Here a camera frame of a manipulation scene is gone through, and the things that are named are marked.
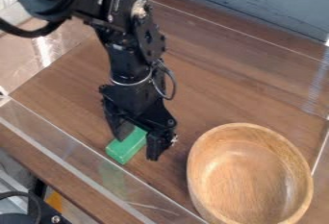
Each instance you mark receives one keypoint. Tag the green rectangular block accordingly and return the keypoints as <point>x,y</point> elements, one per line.
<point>123,150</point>

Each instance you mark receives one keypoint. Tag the brown wooden bowl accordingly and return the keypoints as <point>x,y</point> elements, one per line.
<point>248,176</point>

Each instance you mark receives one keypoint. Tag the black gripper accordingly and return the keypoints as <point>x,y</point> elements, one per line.
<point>138,106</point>

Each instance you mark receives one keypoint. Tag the black device lower left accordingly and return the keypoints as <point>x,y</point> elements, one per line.
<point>47,216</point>

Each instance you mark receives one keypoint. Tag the clear acrylic enclosure wall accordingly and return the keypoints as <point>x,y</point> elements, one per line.
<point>241,73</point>

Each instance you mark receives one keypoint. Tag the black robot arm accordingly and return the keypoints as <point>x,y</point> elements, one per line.
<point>124,28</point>

